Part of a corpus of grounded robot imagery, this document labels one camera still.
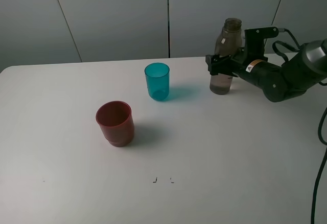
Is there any black cable bundle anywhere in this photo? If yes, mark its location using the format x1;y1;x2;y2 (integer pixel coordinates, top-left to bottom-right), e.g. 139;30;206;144
272;27;327;224

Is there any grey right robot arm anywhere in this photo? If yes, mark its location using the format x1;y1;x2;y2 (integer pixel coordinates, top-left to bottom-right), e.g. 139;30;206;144
205;40;326;103

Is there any smoky transparent water bottle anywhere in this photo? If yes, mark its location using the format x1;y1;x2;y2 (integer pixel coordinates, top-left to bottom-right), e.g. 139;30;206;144
209;18;242;95

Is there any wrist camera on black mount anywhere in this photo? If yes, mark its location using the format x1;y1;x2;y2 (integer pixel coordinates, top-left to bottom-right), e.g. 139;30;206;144
244;27;279;63

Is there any teal translucent plastic cup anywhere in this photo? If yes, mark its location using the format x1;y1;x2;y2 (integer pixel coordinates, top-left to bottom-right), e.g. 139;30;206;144
145;62;170;101

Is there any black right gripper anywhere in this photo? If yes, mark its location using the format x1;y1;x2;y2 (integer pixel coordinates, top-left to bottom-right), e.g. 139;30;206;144
205;49;280;86

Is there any red plastic cup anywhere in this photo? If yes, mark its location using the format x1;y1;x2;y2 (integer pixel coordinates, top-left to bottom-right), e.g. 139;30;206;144
96;101;134;147

